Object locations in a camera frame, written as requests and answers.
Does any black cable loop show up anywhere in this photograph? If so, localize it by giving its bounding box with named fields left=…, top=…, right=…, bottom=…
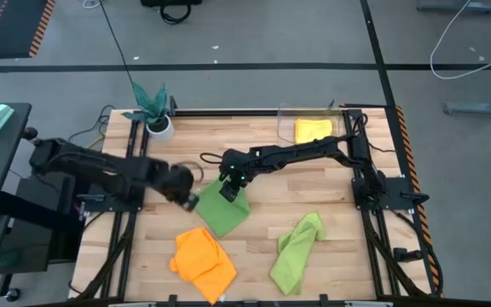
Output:
left=159, top=3, right=192, bottom=26

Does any yellow microfiber towel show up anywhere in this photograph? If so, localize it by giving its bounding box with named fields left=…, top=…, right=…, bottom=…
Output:
left=294, top=118, right=334, bottom=145

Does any green snake plant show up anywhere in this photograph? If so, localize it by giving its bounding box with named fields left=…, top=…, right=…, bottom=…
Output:
left=121, top=81, right=170, bottom=127

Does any white floor cable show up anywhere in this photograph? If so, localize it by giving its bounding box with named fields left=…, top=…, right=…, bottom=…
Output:
left=430, top=0, right=491, bottom=81

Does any black hanging cable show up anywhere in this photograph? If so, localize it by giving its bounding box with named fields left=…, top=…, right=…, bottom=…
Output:
left=98, top=0, right=135, bottom=85

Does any black aluminium table frame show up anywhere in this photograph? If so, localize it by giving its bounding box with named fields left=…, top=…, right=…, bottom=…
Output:
left=68, top=104, right=445, bottom=307

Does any lime microfiber towel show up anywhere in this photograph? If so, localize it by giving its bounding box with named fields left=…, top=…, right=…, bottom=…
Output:
left=269, top=211, right=327, bottom=297

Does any clear plastic bin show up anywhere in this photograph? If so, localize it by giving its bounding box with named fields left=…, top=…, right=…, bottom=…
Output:
left=276, top=101, right=344, bottom=146

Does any grey metal stand foot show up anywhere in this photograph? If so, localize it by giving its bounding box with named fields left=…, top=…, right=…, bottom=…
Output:
left=417, top=0, right=491, bottom=13
left=443, top=90, right=491, bottom=116

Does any orange microfiber towel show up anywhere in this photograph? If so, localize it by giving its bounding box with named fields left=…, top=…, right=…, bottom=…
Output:
left=169, top=226, right=238, bottom=305

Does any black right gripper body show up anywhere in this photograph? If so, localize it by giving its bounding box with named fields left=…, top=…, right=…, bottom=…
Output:
left=218, top=148, right=255, bottom=188

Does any black floor tape strip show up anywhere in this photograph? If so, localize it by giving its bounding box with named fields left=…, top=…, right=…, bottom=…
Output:
left=358, top=0, right=396, bottom=107
left=0, top=62, right=491, bottom=72

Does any white plant pot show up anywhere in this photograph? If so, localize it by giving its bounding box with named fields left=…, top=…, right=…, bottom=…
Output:
left=146, top=113, right=176, bottom=143

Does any green microfiber towel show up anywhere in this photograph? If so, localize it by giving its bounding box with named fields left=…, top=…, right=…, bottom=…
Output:
left=194, top=177, right=251, bottom=238

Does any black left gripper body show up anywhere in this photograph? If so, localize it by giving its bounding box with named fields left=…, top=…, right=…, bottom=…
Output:
left=159, top=163, right=195, bottom=205

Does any orange black hazard strip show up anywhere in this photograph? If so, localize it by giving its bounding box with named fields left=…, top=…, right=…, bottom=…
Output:
left=393, top=105, right=442, bottom=298

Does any black hazard-edged floor mat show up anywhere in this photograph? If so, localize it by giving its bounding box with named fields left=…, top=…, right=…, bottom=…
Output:
left=0, top=0, right=57, bottom=60

